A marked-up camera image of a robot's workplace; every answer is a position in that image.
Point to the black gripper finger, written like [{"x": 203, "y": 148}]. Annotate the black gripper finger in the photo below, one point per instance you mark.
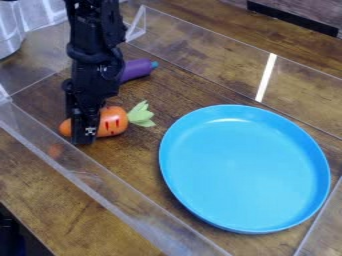
[
  {"x": 85, "y": 125},
  {"x": 70, "y": 100}
]

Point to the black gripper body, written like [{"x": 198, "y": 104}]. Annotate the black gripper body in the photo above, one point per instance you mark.
[{"x": 95, "y": 76}]

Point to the orange toy carrot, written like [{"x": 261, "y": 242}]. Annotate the orange toy carrot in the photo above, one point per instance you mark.
[{"x": 115, "y": 119}]

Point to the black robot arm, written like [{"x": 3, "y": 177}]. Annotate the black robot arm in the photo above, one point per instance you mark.
[{"x": 98, "y": 31}]

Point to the blue round tray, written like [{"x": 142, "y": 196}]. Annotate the blue round tray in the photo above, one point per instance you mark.
[{"x": 245, "y": 168}]

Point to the purple toy eggplant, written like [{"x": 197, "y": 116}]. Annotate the purple toy eggplant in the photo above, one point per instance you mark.
[{"x": 138, "y": 68}]

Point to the white checked curtain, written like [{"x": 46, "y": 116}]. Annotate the white checked curtain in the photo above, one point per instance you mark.
[{"x": 18, "y": 23}]

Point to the clear acrylic front barrier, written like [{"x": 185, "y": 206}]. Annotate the clear acrylic front barrier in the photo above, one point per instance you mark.
[{"x": 167, "y": 232}]

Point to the dark baseboard strip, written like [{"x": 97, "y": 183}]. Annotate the dark baseboard strip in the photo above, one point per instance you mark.
[{"x": 293, "y": 19}]

